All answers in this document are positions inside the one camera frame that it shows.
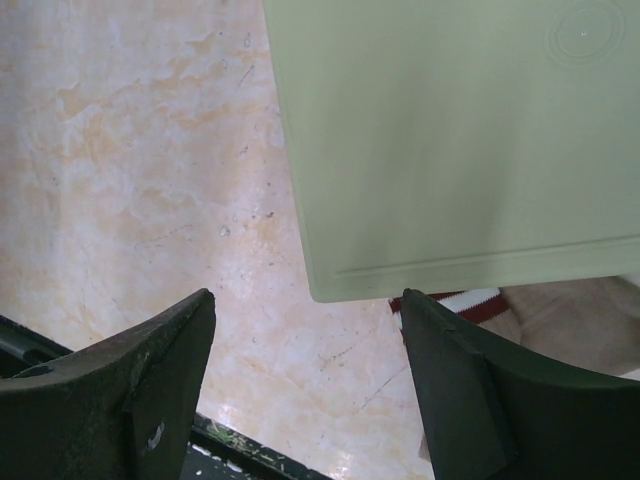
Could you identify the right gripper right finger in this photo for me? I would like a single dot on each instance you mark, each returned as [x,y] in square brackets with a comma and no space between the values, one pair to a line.
[492,409]

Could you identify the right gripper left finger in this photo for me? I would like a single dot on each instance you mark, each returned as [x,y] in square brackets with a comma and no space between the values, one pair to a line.
[121,408]

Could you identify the pale green basket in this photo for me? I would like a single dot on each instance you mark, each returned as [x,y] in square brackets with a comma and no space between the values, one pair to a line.
[453,145]

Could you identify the brown striped sock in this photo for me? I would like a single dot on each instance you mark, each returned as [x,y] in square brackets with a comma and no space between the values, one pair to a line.
[591,323]

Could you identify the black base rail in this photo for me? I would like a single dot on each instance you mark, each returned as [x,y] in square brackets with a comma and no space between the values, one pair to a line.
[214,451]

